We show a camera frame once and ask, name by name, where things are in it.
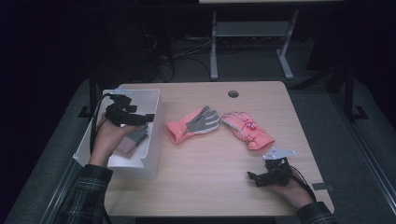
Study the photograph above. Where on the person's right hand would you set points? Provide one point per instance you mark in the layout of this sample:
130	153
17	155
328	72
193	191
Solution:
294	191

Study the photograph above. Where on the white box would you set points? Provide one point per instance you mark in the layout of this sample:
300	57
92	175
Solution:
152	146

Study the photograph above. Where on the grey metal stand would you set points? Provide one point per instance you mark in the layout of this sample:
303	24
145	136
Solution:
252	28

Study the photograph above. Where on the salmon glove with grey palm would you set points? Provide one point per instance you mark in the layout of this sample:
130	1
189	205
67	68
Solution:
180	129

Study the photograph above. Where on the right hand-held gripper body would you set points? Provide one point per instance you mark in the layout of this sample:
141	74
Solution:
277	169

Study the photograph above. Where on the pink padded ski glove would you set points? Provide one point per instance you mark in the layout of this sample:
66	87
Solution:
249	130

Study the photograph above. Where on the grey tape strip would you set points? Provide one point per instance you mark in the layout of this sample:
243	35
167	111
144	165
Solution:
322	186

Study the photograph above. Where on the pink and grey knit glove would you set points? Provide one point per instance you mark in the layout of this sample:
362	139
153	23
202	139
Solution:
132	141

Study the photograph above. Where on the person's left hand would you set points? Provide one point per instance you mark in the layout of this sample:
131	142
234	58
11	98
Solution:
107	140

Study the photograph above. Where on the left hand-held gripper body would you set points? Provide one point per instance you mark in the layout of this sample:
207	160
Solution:
120	110

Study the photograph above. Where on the black stand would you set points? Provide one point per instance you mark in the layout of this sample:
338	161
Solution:
349	93

